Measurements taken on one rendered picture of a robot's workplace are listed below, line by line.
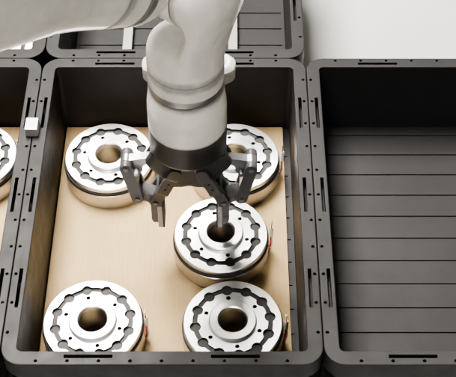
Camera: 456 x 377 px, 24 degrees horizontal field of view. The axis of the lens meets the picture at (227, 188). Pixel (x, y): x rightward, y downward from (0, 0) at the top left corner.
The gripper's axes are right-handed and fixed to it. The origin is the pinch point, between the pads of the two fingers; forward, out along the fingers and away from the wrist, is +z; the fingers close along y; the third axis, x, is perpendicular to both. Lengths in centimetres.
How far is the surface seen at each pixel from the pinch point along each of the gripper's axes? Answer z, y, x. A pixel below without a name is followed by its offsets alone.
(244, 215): 4.4, 5.8, 3.0
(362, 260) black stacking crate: 7.4, 18.7, -0.9
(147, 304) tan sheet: 7.4, -4.5, -6.8
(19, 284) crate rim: -1.1, -16.5, -10.0
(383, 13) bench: 20, 27, 54
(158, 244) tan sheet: 7.3, -3.8, 1.2
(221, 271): 4.1, 3.3, -4.7
